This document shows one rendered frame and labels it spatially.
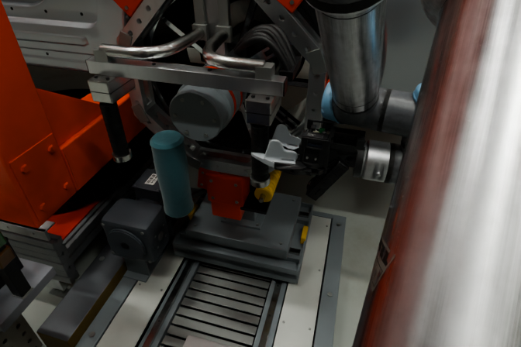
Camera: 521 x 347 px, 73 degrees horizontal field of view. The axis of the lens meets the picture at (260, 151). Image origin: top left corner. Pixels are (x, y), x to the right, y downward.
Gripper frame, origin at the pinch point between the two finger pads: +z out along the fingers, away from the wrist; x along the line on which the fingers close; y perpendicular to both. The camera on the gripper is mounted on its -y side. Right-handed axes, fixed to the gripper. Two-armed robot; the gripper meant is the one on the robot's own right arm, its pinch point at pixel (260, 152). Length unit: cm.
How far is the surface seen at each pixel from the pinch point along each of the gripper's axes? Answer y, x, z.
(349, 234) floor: -83, -61, -25
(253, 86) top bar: 13.6, -1.5, 1.7
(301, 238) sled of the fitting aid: -65, -37, -7
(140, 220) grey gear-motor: -42, -11, 43
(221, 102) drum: 5.3, -8.8, 11.5
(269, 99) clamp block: 12.1, 0.1, -1.7
